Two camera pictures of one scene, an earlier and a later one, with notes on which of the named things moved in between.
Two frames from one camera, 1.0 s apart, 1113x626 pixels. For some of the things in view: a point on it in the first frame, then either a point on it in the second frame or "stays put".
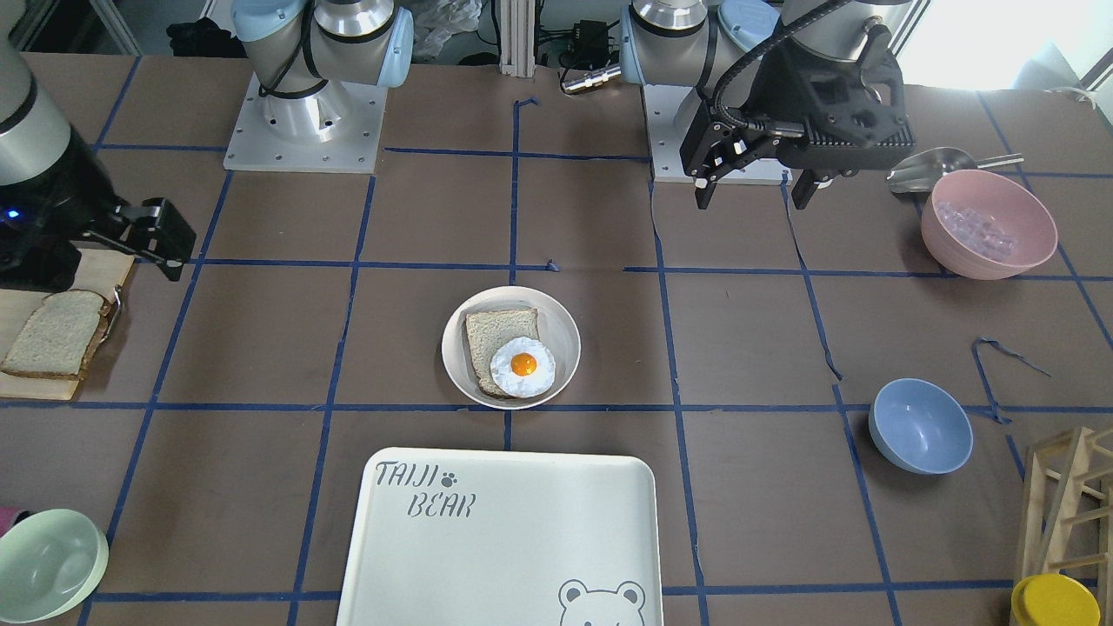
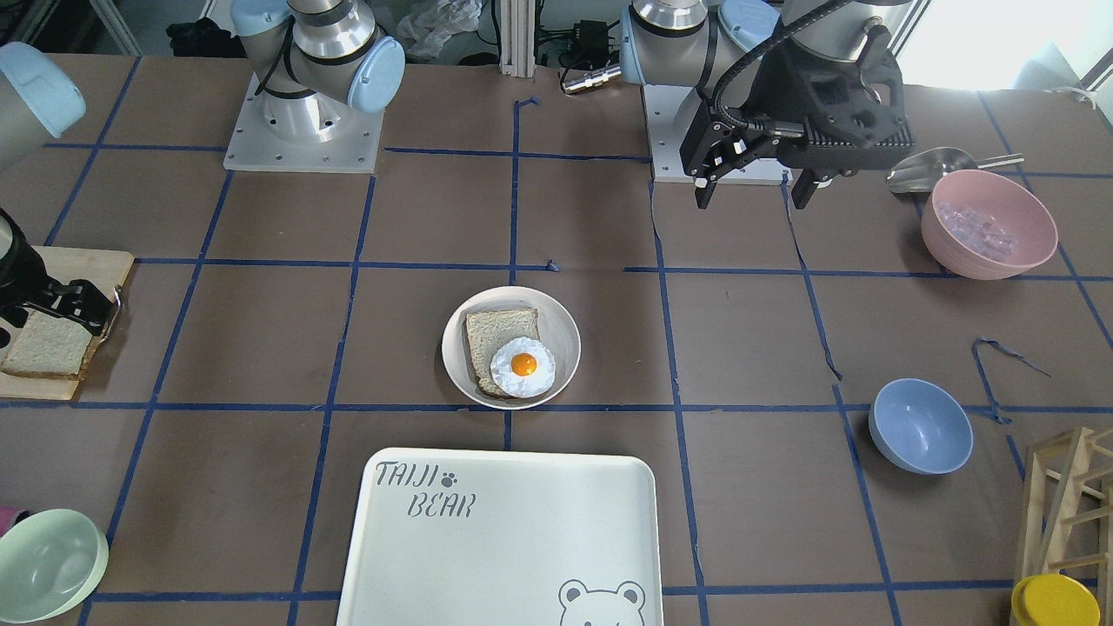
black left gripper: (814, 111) stays put
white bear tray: (489, 537) stays put
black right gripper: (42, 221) → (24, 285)
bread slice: (58, 336) stays put
